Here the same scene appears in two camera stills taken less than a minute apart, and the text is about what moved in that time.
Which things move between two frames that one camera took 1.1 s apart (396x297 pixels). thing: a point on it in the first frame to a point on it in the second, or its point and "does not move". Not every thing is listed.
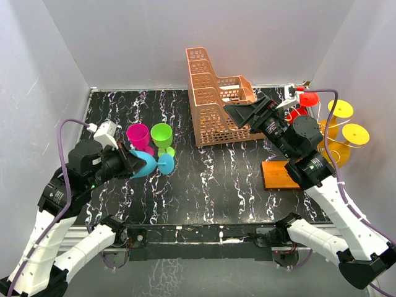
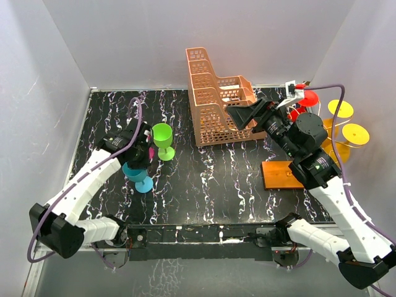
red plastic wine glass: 306,99 does not move
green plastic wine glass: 162,135 does not move
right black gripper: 244,114 does not move
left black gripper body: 113,163 to 142,159
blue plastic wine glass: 166,164 to 143,184
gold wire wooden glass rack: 276,176 does not move
